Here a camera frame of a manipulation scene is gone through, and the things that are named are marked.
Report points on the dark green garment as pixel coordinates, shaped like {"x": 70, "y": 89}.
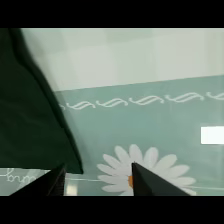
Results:
{"x": 26, "y": 116}

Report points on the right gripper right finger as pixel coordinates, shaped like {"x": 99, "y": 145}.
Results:
{"x": 148, "y": 183}

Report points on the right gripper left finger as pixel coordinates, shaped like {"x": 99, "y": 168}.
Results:
{"x": 50, "y": 185}

